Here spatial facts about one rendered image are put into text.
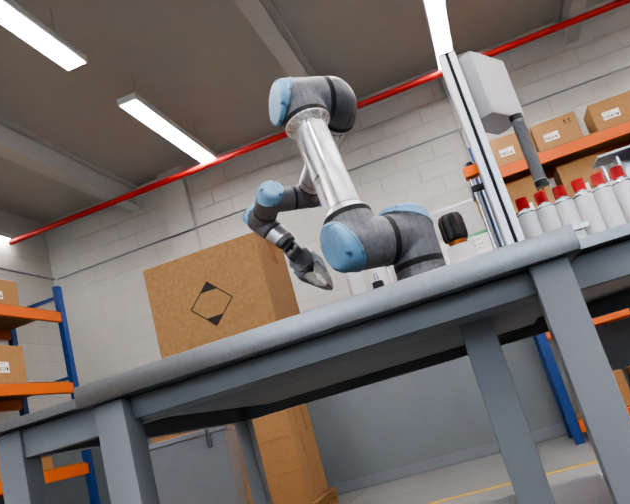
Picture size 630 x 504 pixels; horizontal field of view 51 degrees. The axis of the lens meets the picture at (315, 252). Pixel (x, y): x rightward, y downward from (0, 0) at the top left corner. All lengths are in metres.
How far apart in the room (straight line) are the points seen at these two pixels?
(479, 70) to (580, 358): 1.00
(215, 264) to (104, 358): 6.00
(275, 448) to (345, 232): 3.85
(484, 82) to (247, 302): 0.86
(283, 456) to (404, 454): 1.62
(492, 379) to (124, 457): 0.67
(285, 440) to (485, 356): 3.97
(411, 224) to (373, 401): 5.00
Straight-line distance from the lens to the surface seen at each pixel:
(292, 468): 5.13
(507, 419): 1.24
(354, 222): 1.43
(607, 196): 1.93
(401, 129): 6.81
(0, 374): 5.77
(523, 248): 1.07
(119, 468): 1.27
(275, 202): 1.92
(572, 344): 1.08
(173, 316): 1.62
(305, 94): 1.63
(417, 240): 1.48
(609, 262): 1.29
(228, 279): 1.57
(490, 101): 1.83
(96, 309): 7.66
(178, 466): 3.76
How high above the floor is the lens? 0.64
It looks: 14 degrees up
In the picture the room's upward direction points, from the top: 16 degrees counter-clockwise
